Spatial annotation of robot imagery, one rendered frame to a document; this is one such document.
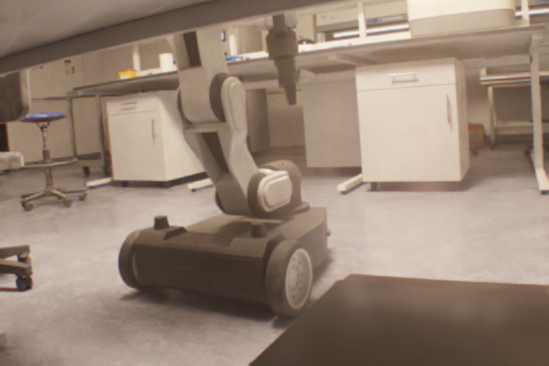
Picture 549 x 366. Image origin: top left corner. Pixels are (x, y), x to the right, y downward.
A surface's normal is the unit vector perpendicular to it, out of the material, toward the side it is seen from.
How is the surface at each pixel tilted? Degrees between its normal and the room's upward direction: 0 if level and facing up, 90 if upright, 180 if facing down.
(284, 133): 90
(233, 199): 112
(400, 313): 0
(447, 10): 90
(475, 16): 93
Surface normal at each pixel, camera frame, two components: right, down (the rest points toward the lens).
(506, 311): -0.07, -0.99
